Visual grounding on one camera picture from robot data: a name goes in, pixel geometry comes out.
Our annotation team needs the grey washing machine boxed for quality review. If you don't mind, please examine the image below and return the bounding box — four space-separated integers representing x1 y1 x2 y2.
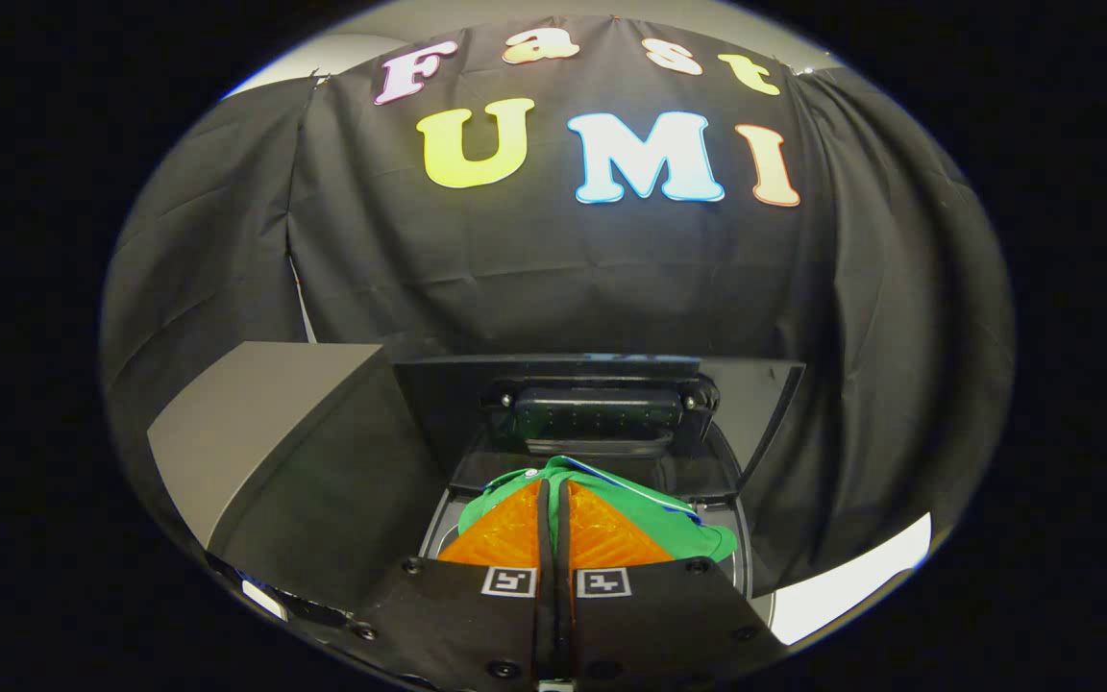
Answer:
417 423 777 630

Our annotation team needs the green polo shirt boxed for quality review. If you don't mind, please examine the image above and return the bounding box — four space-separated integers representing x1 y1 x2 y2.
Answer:
457 455 740 568

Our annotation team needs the grey cabinet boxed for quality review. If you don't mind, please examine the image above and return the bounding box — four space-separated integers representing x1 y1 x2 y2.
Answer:
147 340 451 618

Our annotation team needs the black backdrop cloth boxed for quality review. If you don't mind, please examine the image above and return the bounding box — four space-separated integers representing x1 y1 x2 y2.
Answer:
100 13 1017 599

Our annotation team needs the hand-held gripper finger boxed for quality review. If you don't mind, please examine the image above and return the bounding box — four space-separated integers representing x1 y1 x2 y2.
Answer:
347 478 555 692
556 478 791 692

